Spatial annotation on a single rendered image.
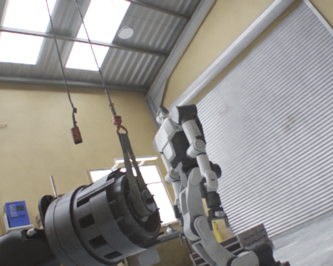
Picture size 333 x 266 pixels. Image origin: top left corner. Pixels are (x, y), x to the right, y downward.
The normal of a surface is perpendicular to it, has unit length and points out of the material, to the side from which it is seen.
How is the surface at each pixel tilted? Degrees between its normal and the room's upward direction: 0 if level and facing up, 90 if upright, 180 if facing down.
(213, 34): 90
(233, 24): 90
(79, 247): 118
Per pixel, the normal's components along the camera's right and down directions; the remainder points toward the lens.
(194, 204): 0.31, -0.49
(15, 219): 0.55, -0.51
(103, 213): -0.41, -0.15
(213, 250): 0.43, -0.08
